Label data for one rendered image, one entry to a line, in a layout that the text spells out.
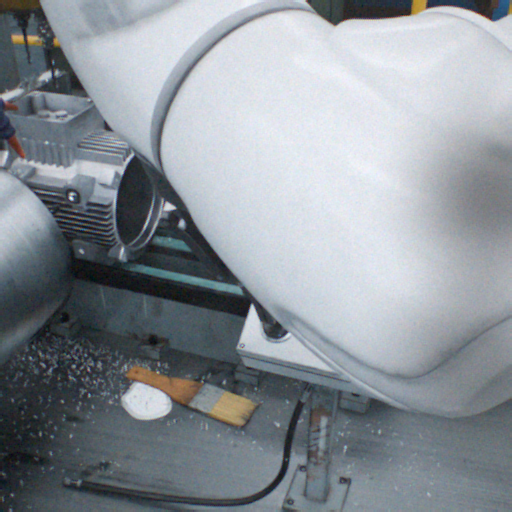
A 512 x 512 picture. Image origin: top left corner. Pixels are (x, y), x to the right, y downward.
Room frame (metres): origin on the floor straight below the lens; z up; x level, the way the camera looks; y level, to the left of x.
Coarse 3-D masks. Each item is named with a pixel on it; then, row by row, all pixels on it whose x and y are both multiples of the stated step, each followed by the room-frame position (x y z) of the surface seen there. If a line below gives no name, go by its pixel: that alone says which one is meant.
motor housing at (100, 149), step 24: (96, 144) 0.92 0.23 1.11; (120, 144) 0.91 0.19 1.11; (48, 168) 0.90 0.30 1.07; (72, 168) 0.90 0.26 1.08; (96, 168) 0.89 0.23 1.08; (120, 168) 0.88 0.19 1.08; (48, 192) 0.87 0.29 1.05; (96, 192) 0.86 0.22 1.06; (120, 192) 1.00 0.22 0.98; (144, 192) 0.99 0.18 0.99; (72, 216) 0.85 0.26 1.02; (96, 216) 0.85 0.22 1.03; (120, 216) 0.98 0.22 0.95; (144, 216) 0.97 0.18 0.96; (72, 240) 0.86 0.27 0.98; (96, 240) 0.84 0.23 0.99; (120, 240) 0.85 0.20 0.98; (144, 240) 0.92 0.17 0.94
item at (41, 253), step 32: (0, 192) 0.69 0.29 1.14; (0, 224) 0.65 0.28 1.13; (32, 224) 0.68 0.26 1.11; (0, 256) 0.62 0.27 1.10; (32, 256) 0.65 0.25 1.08; (64, 256) 0.69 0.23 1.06; (0, 288) 0.60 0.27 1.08; (32, 288) 0.63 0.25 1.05; (64, 288) 0.69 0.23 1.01; (0, 320) 0.58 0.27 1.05; (32, 320) 0.62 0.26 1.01; (0, 352) 0.57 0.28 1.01
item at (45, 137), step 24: (24, 96) 1.00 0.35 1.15; (48, 96) 1.02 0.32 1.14; (72, 96) 1.00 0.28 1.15; (24, 120) 0.92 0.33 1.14; (48, 120) 0.91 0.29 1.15; (72, 120) 0.91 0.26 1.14; (96, 120) 0.97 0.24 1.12; (24, 144) 0.92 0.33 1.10; (48, 144) 0.91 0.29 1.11; (72, 144) 0.91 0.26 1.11
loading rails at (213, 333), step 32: (160, 256) 0.94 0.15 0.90; (192, 256) 0.92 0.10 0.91; (96, 288) 0.87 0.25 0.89; (128, 288) 0.85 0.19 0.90; (160, 288) 0.83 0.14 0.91; (192, 288) 0.81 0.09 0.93; (224, 288) 0.82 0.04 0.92; (64, 320) 0.86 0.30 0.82; (96, 320) 0.87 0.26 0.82; (128, 320) 0.85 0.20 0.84; (160, 320) 0.83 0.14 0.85; (192, 320) 0.81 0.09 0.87; (224, 320) 0.79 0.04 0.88; (160, 352) 0.80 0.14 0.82; (192, 352) 0.81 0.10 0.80; (224, 352) 0.79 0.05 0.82; (256, 384) 0.74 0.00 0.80
